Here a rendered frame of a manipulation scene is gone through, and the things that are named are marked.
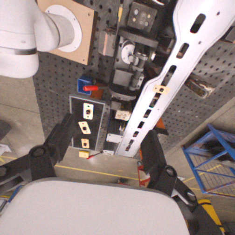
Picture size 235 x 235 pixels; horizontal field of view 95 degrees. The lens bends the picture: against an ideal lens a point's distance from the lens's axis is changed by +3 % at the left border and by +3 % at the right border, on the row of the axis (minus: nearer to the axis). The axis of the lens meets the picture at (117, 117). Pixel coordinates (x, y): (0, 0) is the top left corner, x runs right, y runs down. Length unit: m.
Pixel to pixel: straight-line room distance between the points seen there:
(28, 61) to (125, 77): 0.29
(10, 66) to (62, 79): 0.64
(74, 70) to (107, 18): 0.39
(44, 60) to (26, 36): 0.60
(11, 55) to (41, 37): 0.15
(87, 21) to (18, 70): 0.44
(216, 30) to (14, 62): 0.67
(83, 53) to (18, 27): 0.41
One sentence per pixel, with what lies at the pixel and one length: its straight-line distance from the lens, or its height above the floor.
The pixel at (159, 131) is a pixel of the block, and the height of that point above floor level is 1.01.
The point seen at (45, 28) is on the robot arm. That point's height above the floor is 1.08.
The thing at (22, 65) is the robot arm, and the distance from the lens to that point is 0.42.
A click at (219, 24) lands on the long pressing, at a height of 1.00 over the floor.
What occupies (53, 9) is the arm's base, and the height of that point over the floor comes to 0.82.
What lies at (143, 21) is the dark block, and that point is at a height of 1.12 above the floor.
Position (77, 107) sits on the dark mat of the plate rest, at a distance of 0.49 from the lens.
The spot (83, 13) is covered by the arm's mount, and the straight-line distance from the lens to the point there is 0.74.
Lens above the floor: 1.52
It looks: 49 degrees down
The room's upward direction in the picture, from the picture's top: 177 degrees counter-clockwise
